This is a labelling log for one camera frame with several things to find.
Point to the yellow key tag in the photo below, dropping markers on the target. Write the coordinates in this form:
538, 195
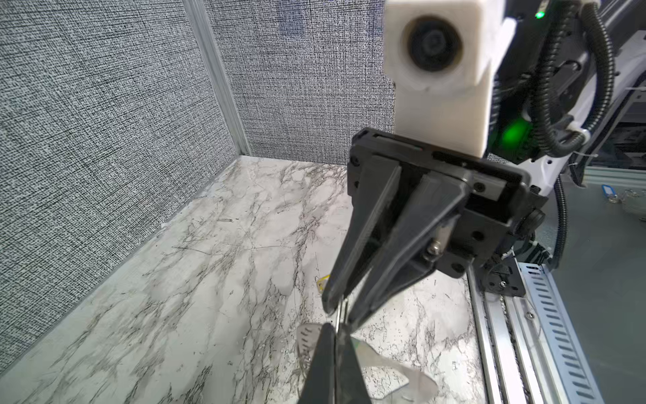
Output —
321, 283

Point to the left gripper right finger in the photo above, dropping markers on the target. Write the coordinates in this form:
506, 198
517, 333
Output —
350, 386

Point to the silver perforated metal key holder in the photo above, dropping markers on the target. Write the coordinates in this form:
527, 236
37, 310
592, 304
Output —
386, 380

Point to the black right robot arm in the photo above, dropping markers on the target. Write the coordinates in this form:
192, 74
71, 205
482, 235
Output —
492, 99

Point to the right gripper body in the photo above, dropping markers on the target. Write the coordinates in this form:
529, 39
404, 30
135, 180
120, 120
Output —
501, 207

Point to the grey slotted cable duct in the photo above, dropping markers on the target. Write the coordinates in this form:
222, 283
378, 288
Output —
558, 332

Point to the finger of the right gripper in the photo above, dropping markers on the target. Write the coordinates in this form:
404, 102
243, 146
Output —
372, 186
433, 200

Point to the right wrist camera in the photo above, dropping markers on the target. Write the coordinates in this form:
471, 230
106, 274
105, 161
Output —
443, 57

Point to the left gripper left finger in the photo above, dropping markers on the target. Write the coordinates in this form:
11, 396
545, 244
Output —
318, 341

